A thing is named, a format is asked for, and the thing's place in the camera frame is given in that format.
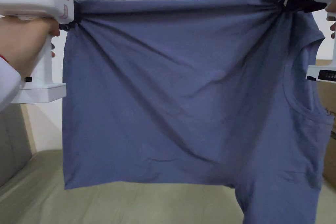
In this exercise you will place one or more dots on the dark blue shirt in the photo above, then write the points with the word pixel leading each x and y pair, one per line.
pixel 183 98

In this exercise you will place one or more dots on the person's right hand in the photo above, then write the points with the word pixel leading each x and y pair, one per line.
pixel 331 22

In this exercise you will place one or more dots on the person's left hand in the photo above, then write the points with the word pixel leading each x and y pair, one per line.
pixel 23 43

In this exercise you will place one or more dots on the brown cardboard carton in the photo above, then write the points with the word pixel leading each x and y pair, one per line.
pixel 329 103

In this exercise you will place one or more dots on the bed with beige sheet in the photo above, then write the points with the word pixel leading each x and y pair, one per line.
pixel 105 205

